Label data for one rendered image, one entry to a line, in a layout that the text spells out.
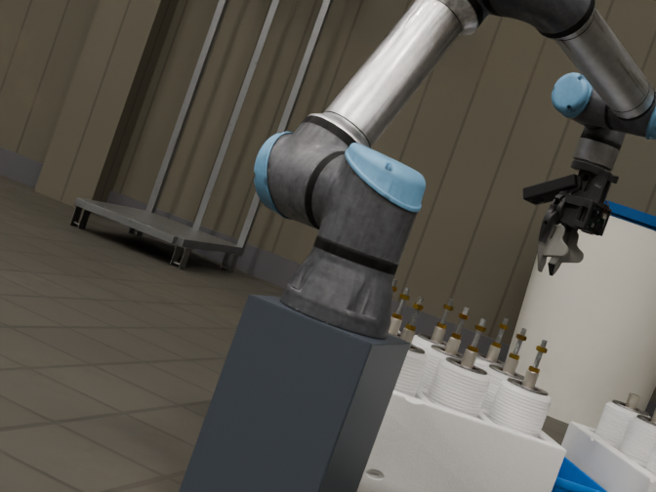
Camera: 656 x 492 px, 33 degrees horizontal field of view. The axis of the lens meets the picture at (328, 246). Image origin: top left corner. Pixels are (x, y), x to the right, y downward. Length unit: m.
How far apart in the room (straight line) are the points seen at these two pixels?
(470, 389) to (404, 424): 0.13
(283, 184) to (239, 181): 3.33
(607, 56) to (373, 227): 0.53
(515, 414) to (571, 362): 1.80
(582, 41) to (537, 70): 2.83
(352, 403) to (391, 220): 0.24
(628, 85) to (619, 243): 1.91
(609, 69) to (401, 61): 0.35
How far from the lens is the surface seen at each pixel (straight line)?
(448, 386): 1.92
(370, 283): 1.44
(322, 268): 1.44
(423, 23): 1.65
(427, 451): 1.90
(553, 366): 3.77
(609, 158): 2.08
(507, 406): 1.96
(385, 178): 1.43
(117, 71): 5.07
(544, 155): 4.49
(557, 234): 2.07
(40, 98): 5.43
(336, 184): 1.46
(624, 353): 3.77
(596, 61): 1.77
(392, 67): 1.61
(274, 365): 1.43
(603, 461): 2.20
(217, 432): 1.47
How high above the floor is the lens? 0.46
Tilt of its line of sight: 3 degrees down
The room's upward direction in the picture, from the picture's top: 20 degrees clockwise
